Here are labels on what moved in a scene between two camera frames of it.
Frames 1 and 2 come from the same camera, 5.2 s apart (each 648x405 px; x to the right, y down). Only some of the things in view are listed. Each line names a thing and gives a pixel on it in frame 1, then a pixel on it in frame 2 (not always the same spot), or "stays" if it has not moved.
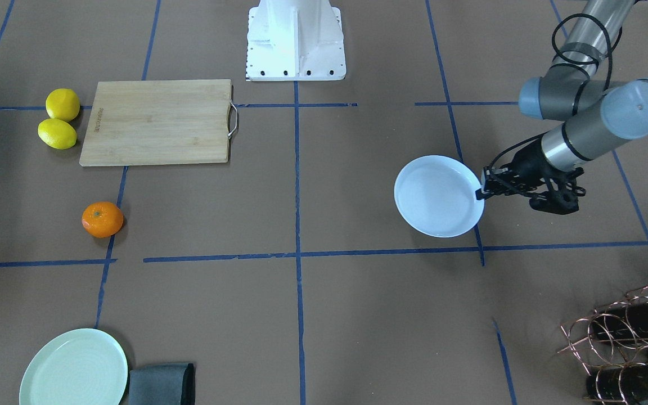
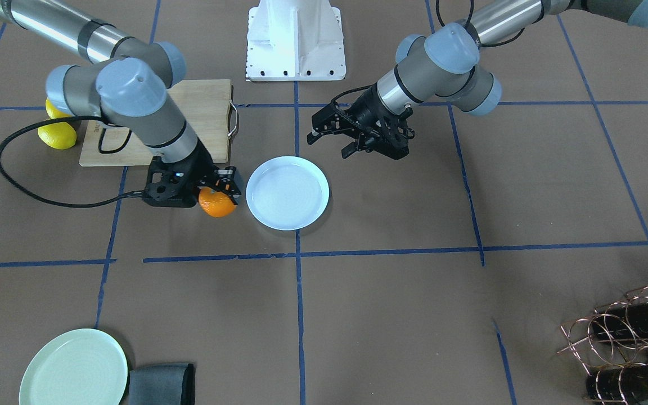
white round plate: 436,195 -> 287,193
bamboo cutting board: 160,122 stays
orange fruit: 102,219 -> 216,203
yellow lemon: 57,134 stays
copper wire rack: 634,349 stays
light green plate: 85,367 stays
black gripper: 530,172 -> 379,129
